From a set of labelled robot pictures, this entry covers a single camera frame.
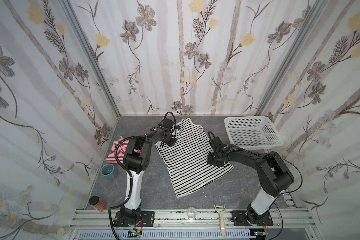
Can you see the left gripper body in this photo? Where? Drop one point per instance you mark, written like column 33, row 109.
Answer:
column 170, row 140

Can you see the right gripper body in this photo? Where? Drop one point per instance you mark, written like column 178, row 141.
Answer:
column 214, row 159

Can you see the black white striped tank top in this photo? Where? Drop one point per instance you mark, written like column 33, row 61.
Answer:
column 187, row 160

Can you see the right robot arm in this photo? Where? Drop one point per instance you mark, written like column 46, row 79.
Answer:
column 273, row 173

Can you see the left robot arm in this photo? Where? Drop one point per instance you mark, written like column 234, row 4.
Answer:
column 133, row 155

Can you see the white plastic basket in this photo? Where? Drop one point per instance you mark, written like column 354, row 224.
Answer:
column 253, row 133

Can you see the cream vegetable peeler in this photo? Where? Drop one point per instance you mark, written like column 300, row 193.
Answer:
column 221, row 211

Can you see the clear glass cup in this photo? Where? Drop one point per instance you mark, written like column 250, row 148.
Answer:
column 191, row 213

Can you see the teal ceramic cup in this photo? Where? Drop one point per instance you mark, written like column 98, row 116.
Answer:
column 109, row 171

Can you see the brown spice jar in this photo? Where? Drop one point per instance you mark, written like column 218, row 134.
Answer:
column 97, row 203

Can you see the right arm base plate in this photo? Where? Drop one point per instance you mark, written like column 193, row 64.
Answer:
column 243, row 217

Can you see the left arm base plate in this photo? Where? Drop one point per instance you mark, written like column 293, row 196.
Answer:
column 146, row 220

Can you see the aluminium front rail frame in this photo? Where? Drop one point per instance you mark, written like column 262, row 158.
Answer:
column 289, row 224

